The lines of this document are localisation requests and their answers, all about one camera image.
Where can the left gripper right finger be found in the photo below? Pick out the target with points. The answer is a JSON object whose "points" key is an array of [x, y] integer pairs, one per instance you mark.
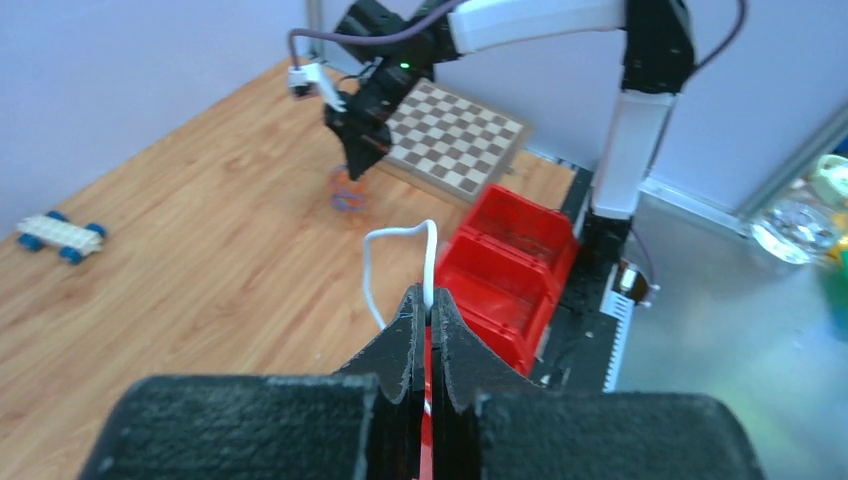
{"points": [[489, 422]]}

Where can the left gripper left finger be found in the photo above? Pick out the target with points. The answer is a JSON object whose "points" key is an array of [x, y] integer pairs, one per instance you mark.
{"points": [[362, 421]]}

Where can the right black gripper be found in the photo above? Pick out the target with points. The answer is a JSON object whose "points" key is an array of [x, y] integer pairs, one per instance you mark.
{"points": [[362, 128]]}

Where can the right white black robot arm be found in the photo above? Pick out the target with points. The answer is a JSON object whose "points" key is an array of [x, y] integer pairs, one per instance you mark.
{"points": [[658, 60]]}

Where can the wooden chessboard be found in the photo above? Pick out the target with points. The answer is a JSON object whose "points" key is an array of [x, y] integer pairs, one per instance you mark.
{"points": [[450, 144]]}

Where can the red bin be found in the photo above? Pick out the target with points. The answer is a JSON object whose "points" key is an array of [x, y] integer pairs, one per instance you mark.
{"points": [[504, 296], [524, 228]]}

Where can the red bin rightmost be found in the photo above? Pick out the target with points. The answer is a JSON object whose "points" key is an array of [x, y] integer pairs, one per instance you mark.
{"points": [[524, 228]]}

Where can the white blue toy car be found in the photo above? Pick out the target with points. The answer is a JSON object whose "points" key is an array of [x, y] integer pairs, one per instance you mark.
{"points": [[73, 243]]}

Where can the clear plastic bottle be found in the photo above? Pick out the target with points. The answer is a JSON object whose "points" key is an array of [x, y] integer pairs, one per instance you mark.
{"points": [[810, 218]]}

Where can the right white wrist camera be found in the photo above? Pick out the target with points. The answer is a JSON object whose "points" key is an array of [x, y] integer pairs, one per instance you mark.
{"points": [[310, 80]]}

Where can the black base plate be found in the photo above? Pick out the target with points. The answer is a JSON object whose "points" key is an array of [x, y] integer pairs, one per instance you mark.
{"points": [[577, 350]]}

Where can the white slotted cable duct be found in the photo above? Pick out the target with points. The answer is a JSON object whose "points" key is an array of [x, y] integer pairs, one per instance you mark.
{"points": [[616, 304]]}

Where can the aluminium frame rail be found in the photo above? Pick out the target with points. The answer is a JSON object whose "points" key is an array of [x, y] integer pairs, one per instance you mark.
{"points": [[826, 136]]}

